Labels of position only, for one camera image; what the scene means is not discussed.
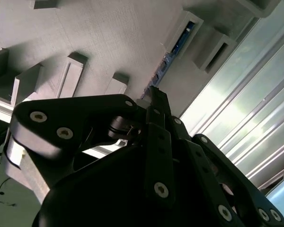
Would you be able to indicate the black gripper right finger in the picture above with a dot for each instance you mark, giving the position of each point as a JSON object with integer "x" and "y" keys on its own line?
{"x": 227, "y": 179}

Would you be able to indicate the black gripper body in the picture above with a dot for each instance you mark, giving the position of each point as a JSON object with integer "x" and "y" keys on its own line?
{"x": 97, "y": 201}

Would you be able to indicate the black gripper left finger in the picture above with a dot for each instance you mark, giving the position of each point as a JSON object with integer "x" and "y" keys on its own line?
{"x": 61, "y": 111}

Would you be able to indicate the blue RAM stick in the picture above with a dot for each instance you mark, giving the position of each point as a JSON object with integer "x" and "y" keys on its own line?
{"x": 162, "y": 66}

